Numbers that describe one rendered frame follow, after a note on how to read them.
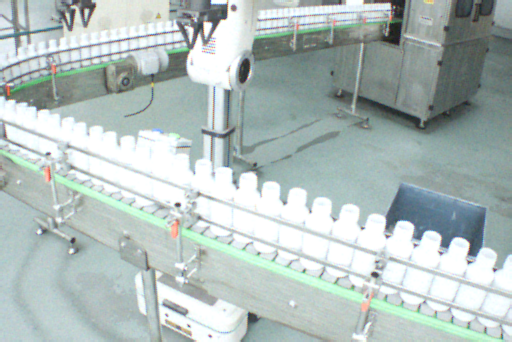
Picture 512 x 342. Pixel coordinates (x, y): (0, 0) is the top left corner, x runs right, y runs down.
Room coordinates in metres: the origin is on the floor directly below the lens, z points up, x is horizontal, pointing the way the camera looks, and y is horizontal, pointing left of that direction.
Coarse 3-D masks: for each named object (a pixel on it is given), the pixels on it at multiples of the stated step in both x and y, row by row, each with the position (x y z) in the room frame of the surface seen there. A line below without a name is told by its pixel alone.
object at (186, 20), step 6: (180, 18) 1.09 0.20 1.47; (186, 18) 1.09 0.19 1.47; (180, 24) 1.09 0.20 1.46; (186, 24) 1.09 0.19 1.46; (192, 24) 1.07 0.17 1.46; (198, 24) 1.07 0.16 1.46; (180, 30) 1.10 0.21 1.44; (198, 30) 1.08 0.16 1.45; (186, 36) 1.10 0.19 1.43; (186, 42) 1.10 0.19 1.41; (192, 42) 1.09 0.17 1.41; (192, 48) 1.10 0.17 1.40
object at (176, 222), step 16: (64, 144) 1.09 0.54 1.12; (48, 160) 1.04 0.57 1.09; (64, 160) 1.08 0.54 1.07; (48, 176) 1.03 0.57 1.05; (192, 192) 0.89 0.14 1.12; (176, 208) 0.84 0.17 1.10; (192, 208) 0.88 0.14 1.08; (64, 224) 1.04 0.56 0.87; (176, 224) 0.83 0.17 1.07; (176, 240) 0.84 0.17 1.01; (192, 256) 0.88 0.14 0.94; (384, 256) 0.70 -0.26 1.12; (192, 272) 0.87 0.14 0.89; (368, 288) 0.64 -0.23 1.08; (368, 304) 0.64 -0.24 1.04; (368, 320) 0.69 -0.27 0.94
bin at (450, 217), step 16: (400, 192) 1.31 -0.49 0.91; (416, 192) 1.28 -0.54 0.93; (432, 192) 1.26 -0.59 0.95; (400, 208) 1.30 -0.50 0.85; (416, 208) 1.28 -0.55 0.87; (432, 208) 1.25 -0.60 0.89; (448, 208) 1.23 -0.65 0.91; (464, 208) 1.21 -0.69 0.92; (480, 208) 1.19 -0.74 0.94; (416, 224) 1.27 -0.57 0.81; (432, 224) 1.25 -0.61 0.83; (448, 224) 1.22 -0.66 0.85; (464, 224) 1.20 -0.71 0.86; (480, 224) 1.17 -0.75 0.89; (416, 240) 0.99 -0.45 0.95; (448, 240) 1.22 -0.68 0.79; (480, 240) 1.04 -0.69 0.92
